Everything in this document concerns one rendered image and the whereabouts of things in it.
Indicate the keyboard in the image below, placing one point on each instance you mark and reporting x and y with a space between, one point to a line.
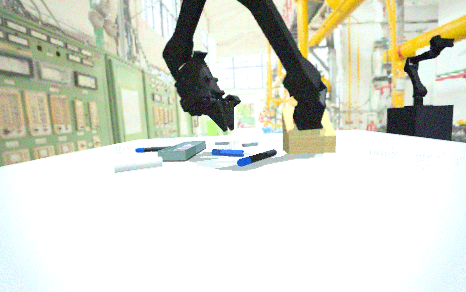
182 152

